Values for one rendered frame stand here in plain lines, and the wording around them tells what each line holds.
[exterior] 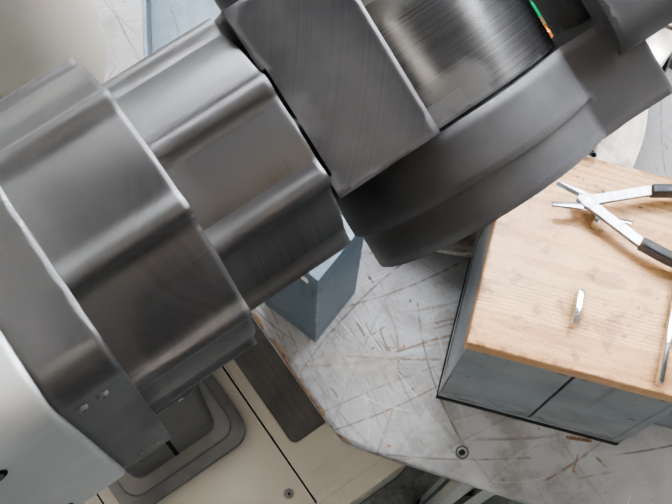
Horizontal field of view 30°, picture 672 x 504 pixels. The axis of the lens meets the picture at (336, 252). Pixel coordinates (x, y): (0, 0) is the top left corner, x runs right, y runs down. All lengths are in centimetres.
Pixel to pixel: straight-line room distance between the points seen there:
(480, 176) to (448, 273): 104
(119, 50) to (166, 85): 116
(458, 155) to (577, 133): 4
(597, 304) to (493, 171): 76
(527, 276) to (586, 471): 33
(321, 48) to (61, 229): 8
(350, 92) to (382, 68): 1
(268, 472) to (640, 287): 87
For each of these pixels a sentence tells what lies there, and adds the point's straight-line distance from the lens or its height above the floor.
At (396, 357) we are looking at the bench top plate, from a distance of 134.
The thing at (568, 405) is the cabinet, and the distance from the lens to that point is 123.
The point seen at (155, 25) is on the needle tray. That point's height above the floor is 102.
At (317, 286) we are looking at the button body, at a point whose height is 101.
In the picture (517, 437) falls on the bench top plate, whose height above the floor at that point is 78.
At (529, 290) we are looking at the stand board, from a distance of 108.
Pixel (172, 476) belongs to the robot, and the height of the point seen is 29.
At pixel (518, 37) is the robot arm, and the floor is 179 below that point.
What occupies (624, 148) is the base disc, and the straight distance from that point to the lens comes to 143.
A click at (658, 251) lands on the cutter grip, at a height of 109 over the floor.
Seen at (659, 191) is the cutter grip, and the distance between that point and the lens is 109.
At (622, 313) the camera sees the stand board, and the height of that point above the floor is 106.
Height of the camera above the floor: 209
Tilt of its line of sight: 74 degrees down
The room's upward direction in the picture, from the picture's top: 5 degrees clockwise
